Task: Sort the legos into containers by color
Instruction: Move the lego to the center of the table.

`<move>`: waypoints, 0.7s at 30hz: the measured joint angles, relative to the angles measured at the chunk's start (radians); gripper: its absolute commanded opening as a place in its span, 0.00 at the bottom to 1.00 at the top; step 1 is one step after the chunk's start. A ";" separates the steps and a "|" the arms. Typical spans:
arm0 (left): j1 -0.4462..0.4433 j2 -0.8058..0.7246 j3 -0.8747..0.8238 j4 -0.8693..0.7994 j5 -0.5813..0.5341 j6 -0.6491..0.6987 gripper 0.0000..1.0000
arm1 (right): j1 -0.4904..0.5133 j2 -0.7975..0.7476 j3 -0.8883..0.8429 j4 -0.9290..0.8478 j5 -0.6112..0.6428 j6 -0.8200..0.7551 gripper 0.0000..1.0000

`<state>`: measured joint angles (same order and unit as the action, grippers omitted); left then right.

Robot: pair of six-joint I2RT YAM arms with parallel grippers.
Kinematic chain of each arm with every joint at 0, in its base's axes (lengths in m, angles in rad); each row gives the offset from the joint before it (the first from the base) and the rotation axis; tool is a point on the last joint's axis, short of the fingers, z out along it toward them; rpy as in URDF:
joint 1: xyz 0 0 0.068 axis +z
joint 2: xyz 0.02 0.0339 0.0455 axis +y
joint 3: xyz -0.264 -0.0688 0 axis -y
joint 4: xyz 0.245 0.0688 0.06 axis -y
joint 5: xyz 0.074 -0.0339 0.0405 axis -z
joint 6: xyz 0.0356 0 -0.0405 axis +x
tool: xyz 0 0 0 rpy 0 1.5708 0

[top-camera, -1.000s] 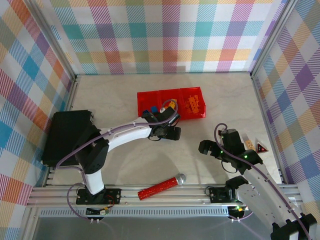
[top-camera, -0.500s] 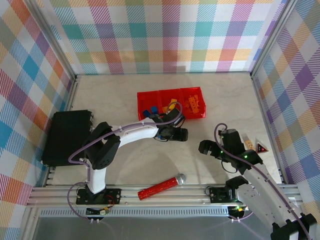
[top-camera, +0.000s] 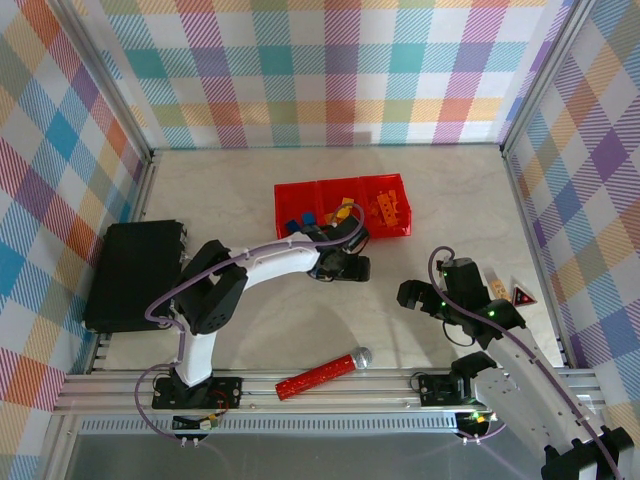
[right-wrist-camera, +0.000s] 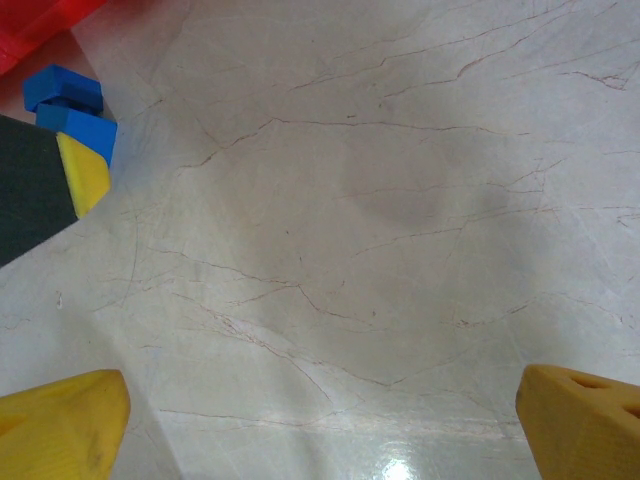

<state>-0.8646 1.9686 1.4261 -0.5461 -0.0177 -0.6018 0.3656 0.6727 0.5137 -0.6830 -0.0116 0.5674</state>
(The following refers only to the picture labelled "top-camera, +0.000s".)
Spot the red plastic bin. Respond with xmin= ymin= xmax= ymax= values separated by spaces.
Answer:
xmin=315 ymin=176 xmax=370 ymax=236
xmin=273 ymin=180 xmax=324 ymax=241
xmin=359 ymin=172 xmax=415 ymax=241

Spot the long orange lego beam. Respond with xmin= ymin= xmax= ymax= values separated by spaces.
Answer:
xmin=373 ymin=197 xmax=402 ymax=222

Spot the small wooden block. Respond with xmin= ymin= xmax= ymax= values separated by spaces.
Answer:
xmin=487 ymin=269 xmax=511 ymax=303

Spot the red warning triangle sign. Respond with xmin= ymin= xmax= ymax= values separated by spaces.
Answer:
xmin=508 ymin=285 xmax=538 ymax=309

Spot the red toy microphone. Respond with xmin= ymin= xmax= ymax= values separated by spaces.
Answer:
xmin=274 ymin=346 xmax=375 ymax=403

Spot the right connector board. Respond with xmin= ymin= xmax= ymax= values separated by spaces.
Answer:
xmin=456 ymin=410 xmax=502 ymax=445

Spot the connector board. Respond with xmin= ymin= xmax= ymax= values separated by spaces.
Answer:
xmin=456 ymin=410 xmax=502 ymax=445
xmin=171 ymin=413 xmax=222 ymax=447

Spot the black hard case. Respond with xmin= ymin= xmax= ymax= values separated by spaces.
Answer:
xmin=81 ymin=219 xmax=190 ymax=335

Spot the left connector board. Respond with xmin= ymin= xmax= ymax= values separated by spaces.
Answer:
xmin=171 ymin=413 xmax=222 ymax=447

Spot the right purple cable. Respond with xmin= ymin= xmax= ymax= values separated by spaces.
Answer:
xmin=429 ymin=244 xmax=627 ymax=480

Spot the purple cable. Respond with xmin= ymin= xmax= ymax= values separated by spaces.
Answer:
xmin=136 ymin=201 xmax=367 ymax=442
xmin=429 ymin=244 xmax=627 ymax=480

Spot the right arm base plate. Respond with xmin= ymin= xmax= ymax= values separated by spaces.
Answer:
xmin=416 ymin=371 xmax=481 ymax=408

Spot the aluminium front rail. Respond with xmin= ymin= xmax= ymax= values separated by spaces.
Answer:
xmin=51 ymin=368 xmax=609 ymax=417

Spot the slotted cable duct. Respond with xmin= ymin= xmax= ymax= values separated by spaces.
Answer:
xmin=78 ymin=416 xmax=462 ymax=435

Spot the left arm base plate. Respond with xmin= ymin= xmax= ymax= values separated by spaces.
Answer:
xmin=151 ymin=375 xmax=245 ymax=412

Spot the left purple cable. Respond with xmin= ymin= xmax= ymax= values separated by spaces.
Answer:
xmin=136 ymin=201 xmax=367 ymax=442

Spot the aluminium right corner post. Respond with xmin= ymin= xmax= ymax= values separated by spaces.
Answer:
xmin=499 ymin=0 xmax=597 ymax=157

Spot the aluminium corner post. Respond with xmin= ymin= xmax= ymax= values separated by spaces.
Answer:
xmin=62 ymin=0 xmax=157 ymax=166
xmin=499 ymin=0 xmax=597 ymax=157

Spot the aluminium left corner post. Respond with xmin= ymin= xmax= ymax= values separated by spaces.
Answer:
xmin=62 ymin=0 xmax=157 ymax=166

